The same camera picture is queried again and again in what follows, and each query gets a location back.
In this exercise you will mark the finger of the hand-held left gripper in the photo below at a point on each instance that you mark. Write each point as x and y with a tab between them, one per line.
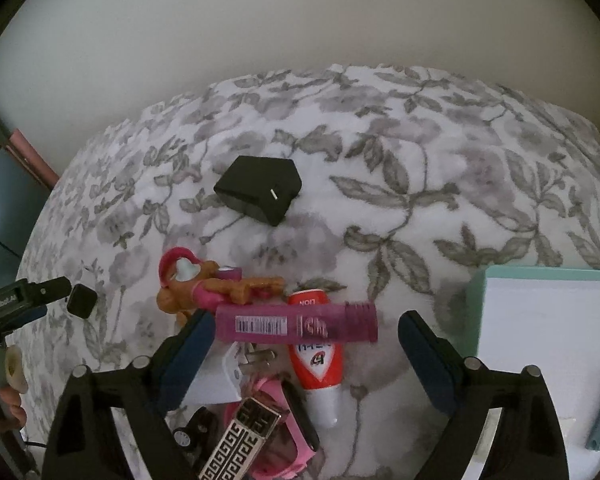
50	290
27	316

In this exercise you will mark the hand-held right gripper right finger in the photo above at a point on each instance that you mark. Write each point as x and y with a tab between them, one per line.
425	360

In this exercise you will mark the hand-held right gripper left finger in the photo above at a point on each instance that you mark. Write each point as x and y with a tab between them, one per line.
190	355

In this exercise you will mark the small black square case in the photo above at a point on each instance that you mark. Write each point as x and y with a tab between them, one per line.
82	301

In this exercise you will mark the white charger plug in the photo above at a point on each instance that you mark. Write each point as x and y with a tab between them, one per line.
215	380

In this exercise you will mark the pink plastic tube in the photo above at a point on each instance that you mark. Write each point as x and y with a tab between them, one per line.
350	322

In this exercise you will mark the teal tray white inside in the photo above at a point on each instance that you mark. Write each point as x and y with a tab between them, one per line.
540	340

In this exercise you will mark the person's left hand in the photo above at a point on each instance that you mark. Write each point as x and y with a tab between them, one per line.
15	412

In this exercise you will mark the dark cabinet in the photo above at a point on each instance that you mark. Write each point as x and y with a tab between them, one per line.
0	200

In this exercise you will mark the red and white toothpaste tube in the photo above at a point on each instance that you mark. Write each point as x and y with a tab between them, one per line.
317	375

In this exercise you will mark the black power adapter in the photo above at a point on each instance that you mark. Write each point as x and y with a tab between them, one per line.
252	180

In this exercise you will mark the floral grey and white blanket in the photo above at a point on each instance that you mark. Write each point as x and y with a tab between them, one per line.
405	135

